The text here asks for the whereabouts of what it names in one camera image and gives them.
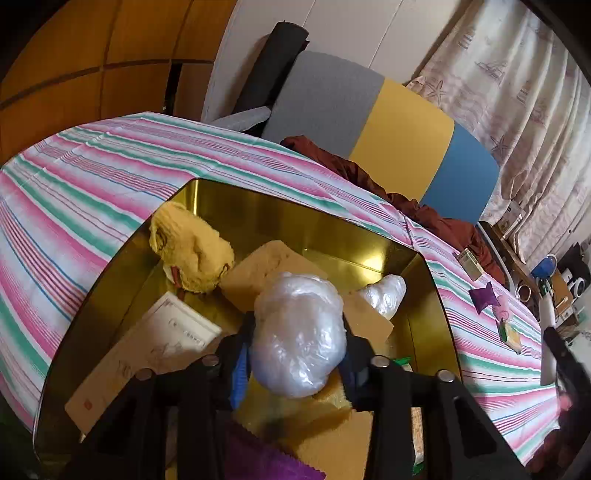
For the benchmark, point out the dark red cloth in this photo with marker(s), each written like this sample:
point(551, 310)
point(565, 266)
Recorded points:
point(438, 221)

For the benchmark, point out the yellow plush toy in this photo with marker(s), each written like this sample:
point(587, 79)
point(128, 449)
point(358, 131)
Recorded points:
point(194, 249)

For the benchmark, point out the gold tin box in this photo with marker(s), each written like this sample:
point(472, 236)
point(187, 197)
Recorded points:
point(323, 230)

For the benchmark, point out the striped tablecloth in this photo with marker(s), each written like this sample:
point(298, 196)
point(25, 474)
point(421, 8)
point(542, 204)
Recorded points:
point(69, 184)

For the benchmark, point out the clear plastic bag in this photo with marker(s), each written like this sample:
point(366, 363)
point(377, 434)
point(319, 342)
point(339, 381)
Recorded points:
point(300, 332)

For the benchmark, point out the black rolled mat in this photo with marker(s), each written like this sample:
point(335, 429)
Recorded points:
point(272, 64)

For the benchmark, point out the grey yellow blue cushion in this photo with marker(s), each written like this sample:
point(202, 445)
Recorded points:
point(369, 124)

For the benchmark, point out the blue desk fan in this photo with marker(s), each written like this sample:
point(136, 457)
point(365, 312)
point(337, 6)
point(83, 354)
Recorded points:
point(544, 265)

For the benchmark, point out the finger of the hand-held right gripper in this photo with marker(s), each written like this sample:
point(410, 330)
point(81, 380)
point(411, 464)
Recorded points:
point(565, 369)

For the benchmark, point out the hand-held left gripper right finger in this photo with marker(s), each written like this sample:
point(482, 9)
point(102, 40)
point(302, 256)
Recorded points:
point(353, 383)

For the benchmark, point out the purple star ornament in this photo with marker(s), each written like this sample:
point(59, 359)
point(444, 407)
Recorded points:
point(485, 297)

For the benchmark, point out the white round fan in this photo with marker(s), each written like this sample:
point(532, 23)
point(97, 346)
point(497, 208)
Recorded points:
point(578, 284)

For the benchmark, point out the clear pink plastic cup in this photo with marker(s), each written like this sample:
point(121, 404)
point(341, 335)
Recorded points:
point(502, 311)

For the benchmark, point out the wooden side desk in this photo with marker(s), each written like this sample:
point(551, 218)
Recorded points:
point(521, 272)

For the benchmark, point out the purple cloth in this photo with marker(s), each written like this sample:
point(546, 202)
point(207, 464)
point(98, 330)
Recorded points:
point(263, 457)

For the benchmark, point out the wooden wardrobe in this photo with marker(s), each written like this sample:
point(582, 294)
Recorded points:
point(101, 69)

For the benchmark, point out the tan envelope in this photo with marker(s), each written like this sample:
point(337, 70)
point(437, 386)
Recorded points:
point(138, 355)

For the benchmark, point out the small green box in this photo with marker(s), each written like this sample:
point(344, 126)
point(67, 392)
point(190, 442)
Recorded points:
point(471, 264)

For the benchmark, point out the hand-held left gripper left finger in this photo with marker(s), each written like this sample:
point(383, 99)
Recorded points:
point(240, 378)

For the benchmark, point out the white carton box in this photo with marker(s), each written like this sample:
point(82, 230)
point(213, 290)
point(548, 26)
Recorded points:
point(512, 218)

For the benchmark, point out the patterned beige curtain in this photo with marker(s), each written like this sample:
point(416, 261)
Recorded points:
point(508, 92)

